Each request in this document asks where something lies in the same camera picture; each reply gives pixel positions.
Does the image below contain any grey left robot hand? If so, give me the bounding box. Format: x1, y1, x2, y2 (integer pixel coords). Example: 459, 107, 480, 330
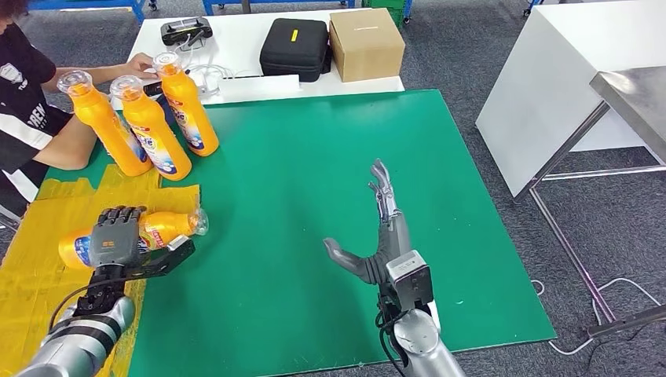
88, 205, 148, 268

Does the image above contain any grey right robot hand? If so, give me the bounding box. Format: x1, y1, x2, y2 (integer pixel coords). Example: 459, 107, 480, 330
322, 158, 413, 286

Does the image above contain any person's left hand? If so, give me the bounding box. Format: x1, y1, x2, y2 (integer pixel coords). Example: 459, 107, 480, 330
120, 52, 159, 80

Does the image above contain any orange detergent bottle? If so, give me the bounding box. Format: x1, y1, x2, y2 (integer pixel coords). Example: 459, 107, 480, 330
58, 207, 210, 270
109, 75, 193, 182
152, 50, 220, 158
57, 69, 153, 178

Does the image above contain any black handheld controller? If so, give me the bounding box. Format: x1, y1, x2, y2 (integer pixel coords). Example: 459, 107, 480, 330
159, 16, 214, 47

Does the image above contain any white power adapter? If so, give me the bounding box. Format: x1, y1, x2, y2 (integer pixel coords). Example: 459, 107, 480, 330
189, 72, 210, 98

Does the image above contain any green table mat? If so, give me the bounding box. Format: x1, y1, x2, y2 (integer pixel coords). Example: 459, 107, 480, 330
44, 89, 558, 377

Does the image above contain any person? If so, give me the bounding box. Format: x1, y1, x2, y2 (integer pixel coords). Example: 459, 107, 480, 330
0, 0, 159, 217

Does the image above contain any black carry case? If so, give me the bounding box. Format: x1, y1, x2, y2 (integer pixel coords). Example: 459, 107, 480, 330
258, 18, 333, 83

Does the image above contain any cardboard box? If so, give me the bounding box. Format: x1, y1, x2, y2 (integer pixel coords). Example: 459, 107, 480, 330
328, 7, 406, 83

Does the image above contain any green plastic crate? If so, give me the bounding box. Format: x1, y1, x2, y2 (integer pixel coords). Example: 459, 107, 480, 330
361, 0, 407, 27

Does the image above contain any large white table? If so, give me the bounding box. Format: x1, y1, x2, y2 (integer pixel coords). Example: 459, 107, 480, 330
474, 0, 666, 199

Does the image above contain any stainless steel table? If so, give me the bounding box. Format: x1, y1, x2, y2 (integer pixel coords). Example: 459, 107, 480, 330
512, 66, 666, 342

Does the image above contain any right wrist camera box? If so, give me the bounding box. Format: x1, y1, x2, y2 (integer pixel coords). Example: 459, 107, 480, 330
386, 249, 435, 312

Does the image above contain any white charger cable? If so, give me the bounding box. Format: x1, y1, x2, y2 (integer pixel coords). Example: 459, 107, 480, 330
174, 33, 235, 86

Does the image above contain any white floor cable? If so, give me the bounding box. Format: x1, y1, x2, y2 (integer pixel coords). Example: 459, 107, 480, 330
530, 278, 664, 358

